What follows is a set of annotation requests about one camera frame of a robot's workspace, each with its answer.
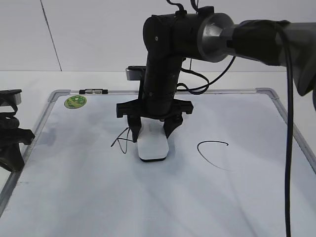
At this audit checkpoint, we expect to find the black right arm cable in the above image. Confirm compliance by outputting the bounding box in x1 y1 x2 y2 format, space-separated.
165 0 296 237

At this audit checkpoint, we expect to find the round green magnet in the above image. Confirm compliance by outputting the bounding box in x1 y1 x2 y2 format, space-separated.
64 95 87 109

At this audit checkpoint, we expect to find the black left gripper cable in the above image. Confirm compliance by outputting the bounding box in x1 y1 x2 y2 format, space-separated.
0 101 18 124

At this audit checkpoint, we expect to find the white whiteboard eraser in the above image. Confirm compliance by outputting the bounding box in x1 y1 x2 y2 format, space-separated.
137 122 169 162

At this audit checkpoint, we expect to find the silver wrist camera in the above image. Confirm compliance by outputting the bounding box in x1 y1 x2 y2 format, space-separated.
125 66 146 81
0 89 22 107

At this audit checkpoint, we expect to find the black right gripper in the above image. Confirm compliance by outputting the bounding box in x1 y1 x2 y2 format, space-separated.
116 98 193 143

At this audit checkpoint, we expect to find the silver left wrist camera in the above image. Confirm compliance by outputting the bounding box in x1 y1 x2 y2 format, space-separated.
0 89 22 107

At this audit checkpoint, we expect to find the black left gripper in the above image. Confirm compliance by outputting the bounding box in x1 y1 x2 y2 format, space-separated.
0 116 35 172

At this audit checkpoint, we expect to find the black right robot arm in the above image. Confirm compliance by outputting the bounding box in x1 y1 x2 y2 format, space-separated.
117 8 316 141

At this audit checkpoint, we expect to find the white whiteboard with aluminium frame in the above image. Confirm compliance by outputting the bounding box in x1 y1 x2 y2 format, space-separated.
0 87 316 237

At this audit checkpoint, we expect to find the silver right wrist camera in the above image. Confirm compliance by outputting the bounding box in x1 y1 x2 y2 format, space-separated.
125 66 146 81

